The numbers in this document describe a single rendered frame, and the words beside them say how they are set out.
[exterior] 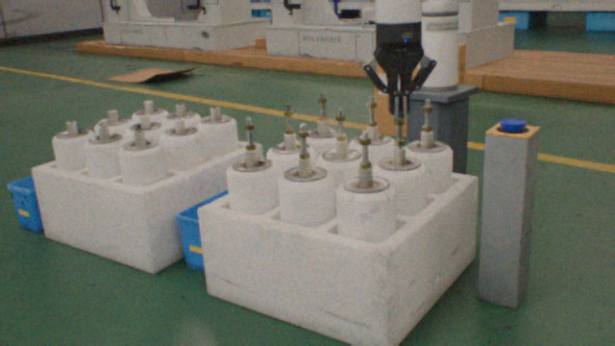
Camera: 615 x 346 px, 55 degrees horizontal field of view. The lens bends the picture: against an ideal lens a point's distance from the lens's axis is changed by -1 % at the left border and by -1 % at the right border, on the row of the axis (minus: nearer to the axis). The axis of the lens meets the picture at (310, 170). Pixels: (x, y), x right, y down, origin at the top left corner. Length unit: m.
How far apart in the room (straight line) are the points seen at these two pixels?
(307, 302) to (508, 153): 0.41
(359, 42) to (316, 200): 2.51
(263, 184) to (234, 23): 3.47
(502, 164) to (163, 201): 0.67
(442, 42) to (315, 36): 2.30
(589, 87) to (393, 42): 1.89
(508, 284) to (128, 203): 0.75
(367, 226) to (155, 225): 0.50
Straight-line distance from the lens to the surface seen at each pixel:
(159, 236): 1.28
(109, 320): 1.16
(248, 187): 1.05
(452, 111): 1.41
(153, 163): 1.27
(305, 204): 0.98
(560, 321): 1.11
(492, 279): 1.11
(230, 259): 1.09
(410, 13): 0.97
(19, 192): 1.60
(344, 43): 3.52
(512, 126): 1.02
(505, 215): 1.05
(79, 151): 1.45
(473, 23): 3.14
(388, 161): 1.06
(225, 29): 4.42
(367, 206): 0.92
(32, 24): 7.60
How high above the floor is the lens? 0.58
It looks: 18 degrees down
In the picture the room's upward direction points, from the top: 3 degrees counter-clockwise
